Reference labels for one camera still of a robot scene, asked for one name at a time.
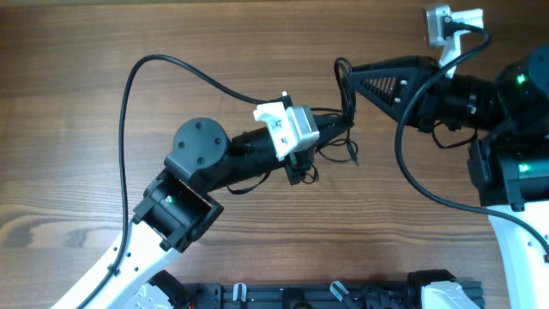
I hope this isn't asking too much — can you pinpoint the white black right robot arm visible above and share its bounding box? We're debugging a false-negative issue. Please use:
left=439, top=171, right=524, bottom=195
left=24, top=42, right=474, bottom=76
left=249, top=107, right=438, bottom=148
left=344, top=45, right=548, bottom=308

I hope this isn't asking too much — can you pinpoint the black cable bundle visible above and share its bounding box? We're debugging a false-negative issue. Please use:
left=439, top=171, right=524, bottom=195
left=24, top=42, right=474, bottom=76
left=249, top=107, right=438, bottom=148
left=299, top=57, right=360, bottom=185

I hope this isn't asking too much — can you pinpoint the black right camera cable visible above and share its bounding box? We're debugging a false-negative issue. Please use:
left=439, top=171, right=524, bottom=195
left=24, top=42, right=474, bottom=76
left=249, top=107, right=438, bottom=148
left=394, top=23, right=549, bottom=263

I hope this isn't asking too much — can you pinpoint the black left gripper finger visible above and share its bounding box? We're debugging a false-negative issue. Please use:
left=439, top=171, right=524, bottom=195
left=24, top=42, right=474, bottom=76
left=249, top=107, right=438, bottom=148
left=315, top=126, right=351, bottom=150
left=315, top=112, right=354, bottom=137

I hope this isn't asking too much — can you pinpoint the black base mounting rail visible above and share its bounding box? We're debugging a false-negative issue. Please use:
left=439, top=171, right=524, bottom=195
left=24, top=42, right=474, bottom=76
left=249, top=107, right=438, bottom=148
left=119, top=269, right=486, bottom=309

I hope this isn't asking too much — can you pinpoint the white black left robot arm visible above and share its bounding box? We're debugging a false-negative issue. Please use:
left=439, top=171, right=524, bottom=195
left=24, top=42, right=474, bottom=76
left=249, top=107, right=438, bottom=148
left=54, top=107, right=353, bottom=308

